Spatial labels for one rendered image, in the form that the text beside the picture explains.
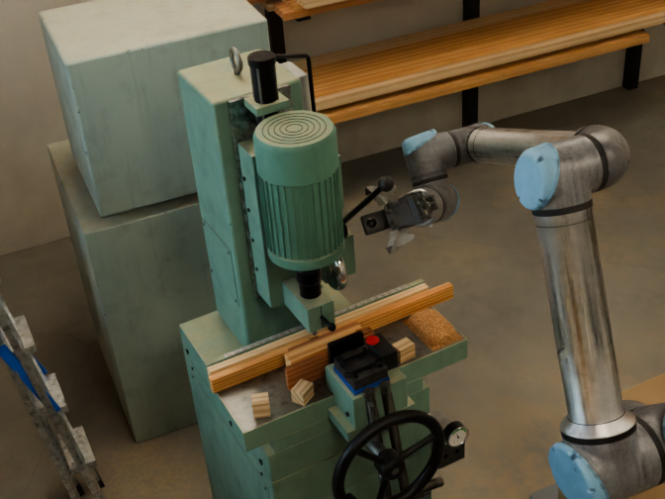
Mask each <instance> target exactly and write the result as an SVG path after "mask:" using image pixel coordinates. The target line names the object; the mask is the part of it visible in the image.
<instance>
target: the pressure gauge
mask: <svg viewBox="0 0 665 499"><path fill-rule="evenodd" d="M443 431H444V436H445V441H446V442H447V443H448V445H449V446H450V447H452V448H457V447H459V446H461V445H462V444H463V443H464V442H465V441H466V440H467V438H468V435H469V431H468V429H467V428H466V427H465V426H464V425H463V424H462V423H461V422H459V421H454V422H451V423H450V424H448V425H447V426H446V427H445V428H444V430H443ZM455 433H456V434H457V435H456V434H455ZM457 436H458V437H459V438H458V437H457Z"/></svg>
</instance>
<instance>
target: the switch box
mask: <svg viewBox="0 0 665 499"><path fill-rule="evenodd" d="M280 64H281V65H282V66H284V67H285V68H286V69H288V70H289V71H290V72H292V73H293V74H294V75H295V76H297V77H298V78H299V79H300V81H301V89H302V99H303V110H304V111H311V100H310V88H309V78H308V74H307V73H306V72H304V71H303V70H302V69H300V68H299V67H298V66H296V65H295V64H294V63H292V62H291V61H287V62H283V63H280Z"/></svg>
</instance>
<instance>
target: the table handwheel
mask: <svg viewBox="0 0 665 499"><path fill-rule="evenodd" d="M406 423H418V424H422V425H424V426H426V427H427V428H428V429H429V430H430V432H431V434H429V435H428V436H426V437H425V438H423V439H422V440H420V441H419V442H417V443H416V444H414V445H412V446H411V447H409V448H407V449H405V450H404V451H402V452H400V453H397V452H396V451H395V450H394V449H387V448H386V447H385V446H384V445H383V443H381V442H379V443H376V442H373V441H372V439H373V438H374V437H376V436H377V435H379V434H380V433H382V432H383V431H385V430H387V429H389V428H392V427H394V426H397V425H401V424H406ZM431 442H432V451H431V454H430V457H429V460H428V462H427V464H426V466H425V468H424V469H423V471H422V472H421V473H420V475H419V476H418V477H417V478H416V479H415V480H414V481H413V482H412V483H411V484H410V485H409V486H408V487H407V488H406V489H404V490H403V491H402V492H400V493H399V494H397V495H395V496H394V497H392V498H390V499H413V498H414V497H415V496H417V495H418V494H419V493H420V492H421V491H422V490H423V489H424V488H425V487H426V486H427V484H428V483H429V482H430V480H431V479H432V478H433V476H434V475H435V473H436V471H437V469H438V468H439V465H440V463H441V461H442V458H443V454H444V449H445V436H444V431H443V428H442V426H441V424H440V423H439V421H438V420H437V419H436V418H435V417H434V416H432V415H431V414H429V413H426V412H423V411H419V410H403V411H398V412H394V413H391V414H389V415H386V416H384V417H382V418H380V419H378V420H376V421H374V422H373V423H371V424H370V425H368V426H367V427H366V428H364V429H363V430H362V431H361V432H359V433H358V434H357V435H356V436H355V437H354V438H353V439H352V440H351V442H350V443H349V444H348V445H347V446H346V448H345V449H344V451H343V452H342V454H341V455H340V457H339V459H338V461H337V463H336V465H335V468H334V471H333V474H332V495H333V498H334V499H346V498H345V496H346V493H345V490H344V480H345V476H346V473H347V471H348V468H349V466H350V464H351V462H352V461H353V459H354V458H355V456H356V455H359V456H361V457H364V458H367V459H369V460H371V461H373V462H374V467H375V468H376V469H377V471H378V472H379V473H380V474H381V476H382V479H381V483H380V487H379V491H378V494H377V498H376V499H384V496H385V492H386V489H387V486H388V483H389V480H395V479H397V478H398V477H400V476H401V475H402V474H403V472H404V470H405V467H406V463H405V461H404V459H406V458H407V457H409V456H410V455H412V454H413V453H415V452H416V451H417V450H419V449H421V448H423V447H424V446H426V445H427V444H429V443H431ZM363 447H366V448H367V449H368V451H367V450H364V449H362V448H363Z"/></svg>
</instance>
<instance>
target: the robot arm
mask: <svg viewBox="0 0 665 499"><path fill-rule="evenodd" d="M402 149H403V153H404V154H403V156H404V157H405V161H406V164H407V168H408V172H409V174H410V178H411V181H412V185H413V189H414V190H412V191H410V192H409V193H408V194H406V195H404V196H403V197H401V198H398V199H397V200H396V199H395V198H396V197H395V195H394V194H393V191H394V190H395V189H396V188H397V186H396V185H395V184H394V188H393V189H392V190H391V191H389V192H383V191H382V192H381V193H380V194H379V195H378V196H377V197H375V198H374V200H375V201H376V202H377V203H378V205H380V206H383V205H384V209H383V210H380V211H376V212H373V213H370V214H367V215H363V216H361V217H360V221H361V224H362V227H363V230H364V233H365V235H366V236H368V235H372V234H375V233H378V232H381V231H384V230H388V229H392V230H393V231H392V232H390V241H389V242H388V246H387V247H386V251H387V252H388V254H391V253H394V252H396V251H397V250H398V249H399V248H400V247H401V246H403V245H405V244H407V243H409V242H410V241H412V240H413V239H414V237H415V235H414V234H408V229H407V227H408V228H409V227H412V226H416V227H425V226H429V227H430V228H431V227H432V224H434V223H437V222H443V221H446V220H448V219H449V218H450V217H452V216H453V215H454V214H455V213H456V212H457V210H458V207H459V203H460V199H459V194H458V192H457V190H456V189H455V188H454V187H453V186H452V185H451V184H450V182H449V178H448V175H447V171H446V170H447V169H448V168H451V167H455V166H459V165H463V164H467V163H471V162H478V163H495V164H503V165H511V166H515V167H516V168H515V176H514V181H515V188H516V192H517V195H518V197H520V202H521V203H522V204H523V205H524V206H525V207H526V208H527V209H528V210H531V212H532V216H533V218H534V220H535V226H536V232H537V238H538V244H539V250H540V255H541V261H542V267H543V273H544V279H545V285H546V291H547V297H548V303H549V308H550V314H551V320H552V326H553V332H554V338H555V343H556V349H557V354H558V360H559V366H560V372H561V378H562V384H563V390H564V396H565V401H566V407H567V413H568V414H567V415H566V416H565V418H564V419H563V420H562V421H561V423H560V432H561V438H562V441H561V442H558V443H555V444H554V445H553V446H552V447H551V448H550V450H549V454H548V460H549V466H550V468H551V469H552V471H551V472H552V475H553V477H554V480H555V482H556V483H557V485H558V487H559V489H560V490H561V492H562V493H563V494H564V496H566V497H567V499H627V498H629V497H632V496H634V495H637V494H639V493H641V492H644V491H646V490H649V489H651V488H653V487H655V486H658V485H660V484H663V483H665V402H664V403H658V404H652V405H645V404H643V403H641V402H638V401H634V400H622V397H621V390H620V384H619V378H618V366H617V360H616V353H615V347H614V341H613V334H612V328H611V322H610V315H609V309H608V303H607V296H606V290H605V284H604V277H603V272H602V266H601V259H600V253H599V247H598V240H597V234H596V228H595V221H594V215H593V199H592V193H594V192H598V191H601V190H604V189H606V188H609V187H610V186H612V185H614V184H615V183H617V182H618V181H619V180H620V179H621V178H622V177H623V176H624V174H625V172H626V171H627V168H628V165H629V159H630V153H629V147H628V144H627V142H626V140H625V138H624V137H623V136H622V135H621V133H619V132H618V131H617V130H615V129H613V128H611V127H607V126H602V125H589V126H585V127H583V128H581V129H579V130H578V131H577V132H568V131H547V130H527V129H506V128H495V127H494V126H492V125H491V124H489V123H476V124H473V125H471V126H467V127H463V128H459V129H455V130H451V131H447V132H442V133H438V134H437V131H436V130H435V129H432V130H429V131H426V132H423V133H420V134H418V135H415V136H412V137H410V138H407V139H405V140H403V142H402Z"/></svg>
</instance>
